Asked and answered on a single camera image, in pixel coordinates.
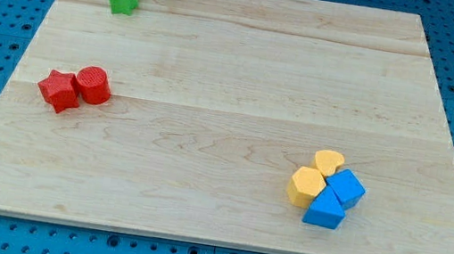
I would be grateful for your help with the blue cube block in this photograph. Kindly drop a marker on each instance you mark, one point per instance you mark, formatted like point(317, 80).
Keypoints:
point(347, 188)

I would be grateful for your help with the red star block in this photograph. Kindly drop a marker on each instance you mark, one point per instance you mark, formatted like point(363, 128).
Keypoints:
point(60, 90)

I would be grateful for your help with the light wooden board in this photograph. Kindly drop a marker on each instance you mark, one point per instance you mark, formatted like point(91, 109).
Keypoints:
point(214, 105)

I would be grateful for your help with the yellow hexagon block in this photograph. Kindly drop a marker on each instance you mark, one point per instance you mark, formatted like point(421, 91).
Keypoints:
point(304, 186)

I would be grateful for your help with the red cylinder block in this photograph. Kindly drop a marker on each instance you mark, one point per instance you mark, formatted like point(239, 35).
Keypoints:
point(93, 85)

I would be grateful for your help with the blue triangle block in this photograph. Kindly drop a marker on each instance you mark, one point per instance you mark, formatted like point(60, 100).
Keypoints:
point(325, 210)

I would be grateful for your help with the yellow heart block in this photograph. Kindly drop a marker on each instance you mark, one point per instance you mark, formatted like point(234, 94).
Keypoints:
point(327, 162)

